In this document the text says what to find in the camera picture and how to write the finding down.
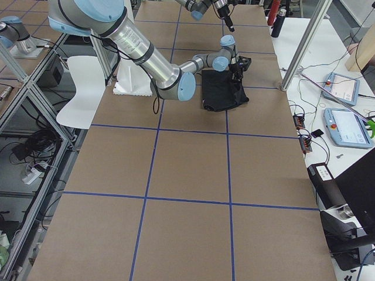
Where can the white power strip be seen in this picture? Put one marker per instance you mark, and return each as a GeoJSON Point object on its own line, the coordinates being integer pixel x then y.
{"type": "Point", "coordinates": [34, 173]}

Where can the black water bottle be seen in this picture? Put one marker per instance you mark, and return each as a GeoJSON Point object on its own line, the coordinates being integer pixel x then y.
{"type": "Point", "coordinates": [277, 26]}

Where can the red bottle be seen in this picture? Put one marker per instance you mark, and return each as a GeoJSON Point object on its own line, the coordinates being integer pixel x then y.
{"type": "Point", "coordinates": [273, 12]}

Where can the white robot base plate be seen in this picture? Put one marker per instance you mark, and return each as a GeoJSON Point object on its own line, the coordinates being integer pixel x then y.
{"type": "Point", "coordinates": [132, 80]}

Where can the blue teach pendant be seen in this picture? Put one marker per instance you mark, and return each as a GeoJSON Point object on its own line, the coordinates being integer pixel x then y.
{"type": "Point", "coordinates": [346, 129]}
{"type": "Point", "coordinates": [343, 87]}

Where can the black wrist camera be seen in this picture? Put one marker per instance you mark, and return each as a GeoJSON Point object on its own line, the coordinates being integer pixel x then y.
{"type": "Point", "coordinates": [244, 63]}

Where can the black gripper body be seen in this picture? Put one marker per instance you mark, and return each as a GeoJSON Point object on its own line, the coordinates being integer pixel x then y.
{"type": "Point", "coordinates": [234, 68]}
{"type": "Point", "coordinates": [223, 12]}

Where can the blue teach pendant far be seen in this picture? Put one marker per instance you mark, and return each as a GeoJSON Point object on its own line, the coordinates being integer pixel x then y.
{"type": "Point", "coordinates": [343, 87]}

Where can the black box with label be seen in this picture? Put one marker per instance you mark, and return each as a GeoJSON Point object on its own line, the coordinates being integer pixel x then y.
{"type": "Point", "coordinates": [327, 192]}

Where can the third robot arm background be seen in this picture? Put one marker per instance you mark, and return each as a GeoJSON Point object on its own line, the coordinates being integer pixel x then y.
{"type": "Point", "coordinates": [16, 38]}

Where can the black graphic t-shirt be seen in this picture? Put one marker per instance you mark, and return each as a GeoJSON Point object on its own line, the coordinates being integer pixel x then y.
{"type": "Point", "coordinates": [220, 91]}

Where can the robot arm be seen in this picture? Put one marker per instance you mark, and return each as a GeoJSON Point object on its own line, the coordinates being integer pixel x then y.
{"type": "Point", "coordinates": [198, 8]}
{"type": "Point", "coordinates": [109, 19]}

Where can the black monitor screen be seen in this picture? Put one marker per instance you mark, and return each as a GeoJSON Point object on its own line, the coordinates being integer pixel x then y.
{"type": "Point", "coordinates": [356, 185]}

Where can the orange circuit board far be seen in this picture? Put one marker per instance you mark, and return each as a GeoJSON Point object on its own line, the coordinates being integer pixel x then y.
{"type": "Point", "coordinates": [299, 121]}

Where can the white chair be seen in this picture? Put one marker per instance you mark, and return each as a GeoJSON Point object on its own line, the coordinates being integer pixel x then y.
{"type": "Point", "coordinates": [89, 81]}

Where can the orange circuit board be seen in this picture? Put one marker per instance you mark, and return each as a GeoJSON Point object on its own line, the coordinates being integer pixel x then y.
{"type": "Point", "coordinates": [299, 121]}
{"type": "Point", "coordinates": [305, 143]}

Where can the grey aluminium frame post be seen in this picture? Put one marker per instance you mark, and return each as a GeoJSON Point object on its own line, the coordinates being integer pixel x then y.
{"type": "Point", "coordinates": [309, 33]}

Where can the blue teach pendant near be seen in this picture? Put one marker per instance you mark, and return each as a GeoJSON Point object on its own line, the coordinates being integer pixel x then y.
{"type": "Point", "coordinates": [346, 129]}

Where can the orange circuit board near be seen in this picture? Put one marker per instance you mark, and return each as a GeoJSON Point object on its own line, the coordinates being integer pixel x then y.
{"type": "Point", "coordinates": [305, 143]}

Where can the black monitor stand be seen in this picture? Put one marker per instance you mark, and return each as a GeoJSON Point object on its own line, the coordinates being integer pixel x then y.
{"type": "Point", "coordinates": [348, 244]}

